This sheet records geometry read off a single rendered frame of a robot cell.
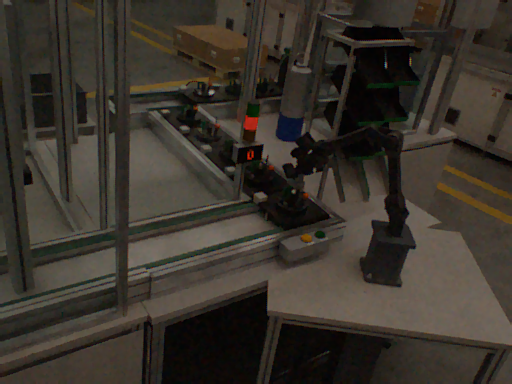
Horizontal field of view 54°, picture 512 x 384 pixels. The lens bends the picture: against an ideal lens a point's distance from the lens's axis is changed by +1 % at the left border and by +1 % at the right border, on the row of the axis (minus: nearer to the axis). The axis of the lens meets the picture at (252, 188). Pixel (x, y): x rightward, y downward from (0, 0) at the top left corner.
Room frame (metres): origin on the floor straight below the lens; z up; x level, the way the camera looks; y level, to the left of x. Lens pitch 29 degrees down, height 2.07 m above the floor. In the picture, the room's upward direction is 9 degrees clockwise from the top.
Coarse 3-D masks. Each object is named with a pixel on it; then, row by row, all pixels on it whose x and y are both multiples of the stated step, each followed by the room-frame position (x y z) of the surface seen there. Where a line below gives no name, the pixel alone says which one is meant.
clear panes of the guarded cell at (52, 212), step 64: (0, 0) 1.02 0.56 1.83; (64, 0) 1.09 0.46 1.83; (0, 64) 1.01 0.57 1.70; (64, 64) 1.09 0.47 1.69; (0, 128) 1.00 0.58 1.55; (64, 128) 1.08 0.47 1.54; (0, 192) 0.99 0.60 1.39; (64, 192) 1.08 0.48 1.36; (0, 256) 0.98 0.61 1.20; (64, 256) 1.07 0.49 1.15; (0, 320) 0.96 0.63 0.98; (64, 320) 1.06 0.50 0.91
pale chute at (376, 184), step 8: (368, 160) 2.12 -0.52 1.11; (376, 160) 2.13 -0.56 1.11; (384, 160) 2.11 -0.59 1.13; (368, 168) 2.09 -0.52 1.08; (376, 168) 2.11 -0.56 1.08; (384, 168) 2.09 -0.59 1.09; (368, 176) 2.06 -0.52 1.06; (376, 176) 2.08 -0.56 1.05; (384, 176) 2.08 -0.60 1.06; (368, 184) 2.03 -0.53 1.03; (376, 184) 2.05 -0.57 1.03; (384, 184) 2.06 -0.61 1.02; (368, 192) 1.96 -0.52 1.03; (376, 192) 2.02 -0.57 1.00; (384, 192) 2.04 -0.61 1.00
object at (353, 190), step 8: (336, 152) 2.05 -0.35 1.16; (336, 160) 1.98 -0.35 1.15; (344, 160) 2.04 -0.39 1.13; (336, 168) 1.96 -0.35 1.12; (344, 168) 2.01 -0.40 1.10; (352, 168) 2.03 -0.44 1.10; (360, 168) 2.01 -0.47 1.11; (336, 176) 1.95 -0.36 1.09; (344, 176) 1.99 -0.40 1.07; (352, 176) 2.00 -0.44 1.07; (360, 176) 2.00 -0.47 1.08; (336, 184) 1.94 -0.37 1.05; (344, 184) 1.96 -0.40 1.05; (352, 184) 1.98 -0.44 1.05; (360, 184) 1.99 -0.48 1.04; (344, 192) 1.93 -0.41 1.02; (352, 192) 1.95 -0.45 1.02; (360, 192) 1.96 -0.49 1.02; (344, 200) 1.87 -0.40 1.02; (352, 200) 1.92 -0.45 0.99; (360, 200) 1.94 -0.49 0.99
